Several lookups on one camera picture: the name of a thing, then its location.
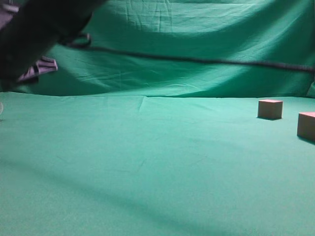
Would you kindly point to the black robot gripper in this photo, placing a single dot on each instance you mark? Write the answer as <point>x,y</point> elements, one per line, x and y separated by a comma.
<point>29,30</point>

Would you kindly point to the white dimpled golf ball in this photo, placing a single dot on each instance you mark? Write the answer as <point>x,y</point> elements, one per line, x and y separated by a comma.
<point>1,108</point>

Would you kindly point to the brown wooden cube block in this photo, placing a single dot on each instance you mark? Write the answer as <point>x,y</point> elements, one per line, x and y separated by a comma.
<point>270,109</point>

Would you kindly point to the brown cube block at edge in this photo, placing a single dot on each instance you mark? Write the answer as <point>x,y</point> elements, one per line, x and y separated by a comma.
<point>306,125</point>

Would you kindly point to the green table cloth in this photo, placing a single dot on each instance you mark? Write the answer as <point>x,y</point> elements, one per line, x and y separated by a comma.
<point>153,166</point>

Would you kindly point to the green cloth backdrop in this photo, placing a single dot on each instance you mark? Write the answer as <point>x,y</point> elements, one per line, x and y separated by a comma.
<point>244,30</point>

